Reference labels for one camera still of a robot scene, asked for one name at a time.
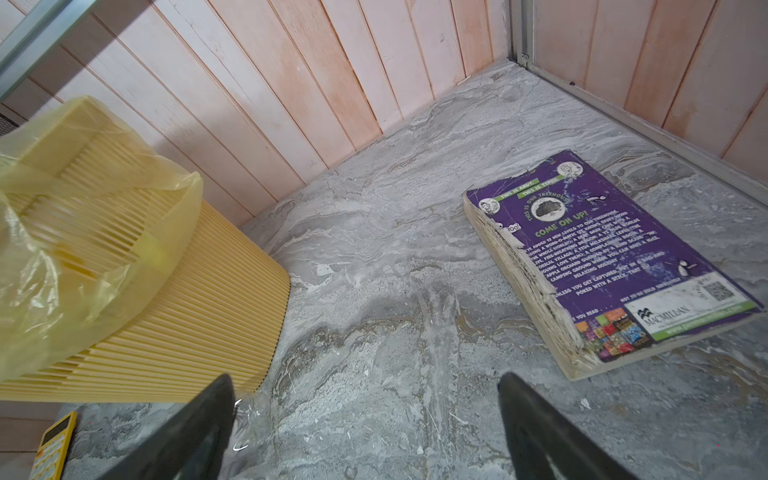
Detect yellow slatted waste bin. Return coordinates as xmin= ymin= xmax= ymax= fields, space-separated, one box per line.
xmin=1 ymin=198 xmax=290 ymax=403

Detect black wire mesh basket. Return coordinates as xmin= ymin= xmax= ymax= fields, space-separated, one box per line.
xmin=0 ymin=113 xmax=18 ymax=136

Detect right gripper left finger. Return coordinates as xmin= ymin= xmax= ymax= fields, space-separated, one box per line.
xmin=102 ymin=374 xmax=236 ymax=479

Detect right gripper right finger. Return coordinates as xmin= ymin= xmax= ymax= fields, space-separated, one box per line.
xmin=497 ymin=372 xmax=635 ymax=479

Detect yellow calculator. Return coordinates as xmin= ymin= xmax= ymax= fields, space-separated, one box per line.
xmin=29 ymin=411 xmax=77 ymax=480

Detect yellow plastic bin liner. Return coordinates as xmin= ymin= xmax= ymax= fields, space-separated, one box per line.
xmin=1 ymin=96 xmax=204 ymax=381

